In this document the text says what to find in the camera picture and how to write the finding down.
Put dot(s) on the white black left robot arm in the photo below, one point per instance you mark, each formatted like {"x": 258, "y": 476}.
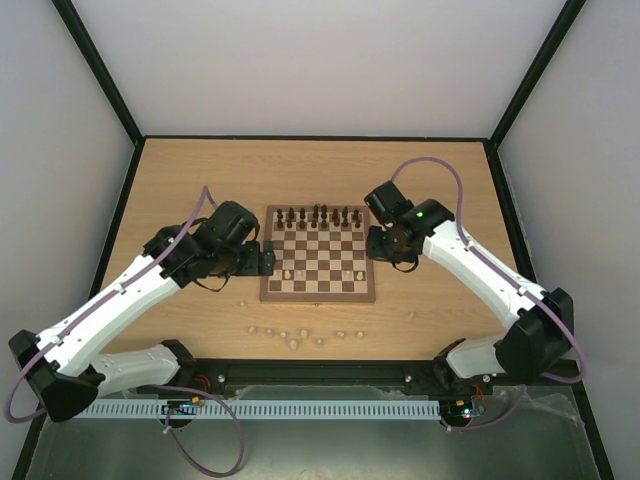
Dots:
{"x": 65, "y": 365}

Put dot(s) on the white slotted cable duct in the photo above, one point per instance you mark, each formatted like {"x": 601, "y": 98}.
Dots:
{"x": 273, "y": 410}

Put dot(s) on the black front mounting rail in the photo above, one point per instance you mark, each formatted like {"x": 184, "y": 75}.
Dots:
{"x": 413, "y": 377}

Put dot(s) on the right controller circuit board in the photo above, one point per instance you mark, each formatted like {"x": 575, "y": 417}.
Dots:
{"x": 467, "y": 409}

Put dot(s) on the controller circuit board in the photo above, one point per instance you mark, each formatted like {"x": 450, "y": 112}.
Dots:
{"x": 189, "y": 407}
{"x": 467, "y": 409}

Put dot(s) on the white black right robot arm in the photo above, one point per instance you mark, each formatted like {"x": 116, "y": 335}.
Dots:
{"x": 536, "y": 321}

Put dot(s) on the wooden chess board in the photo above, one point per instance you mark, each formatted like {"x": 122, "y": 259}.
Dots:
{"x": 323, "y": 250}

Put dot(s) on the left controller circuit board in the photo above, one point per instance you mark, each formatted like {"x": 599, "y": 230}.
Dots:
{"x": 189, "y": 407}

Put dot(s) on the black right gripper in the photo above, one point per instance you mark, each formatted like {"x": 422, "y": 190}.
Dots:
{"x": 377, "y": 243}

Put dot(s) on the dark king back row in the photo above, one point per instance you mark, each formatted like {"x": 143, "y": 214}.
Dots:
{"x": 316, "y": 210}

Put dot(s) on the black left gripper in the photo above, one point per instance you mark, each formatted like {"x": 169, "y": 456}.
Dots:
{"x": 253, "y": 266}

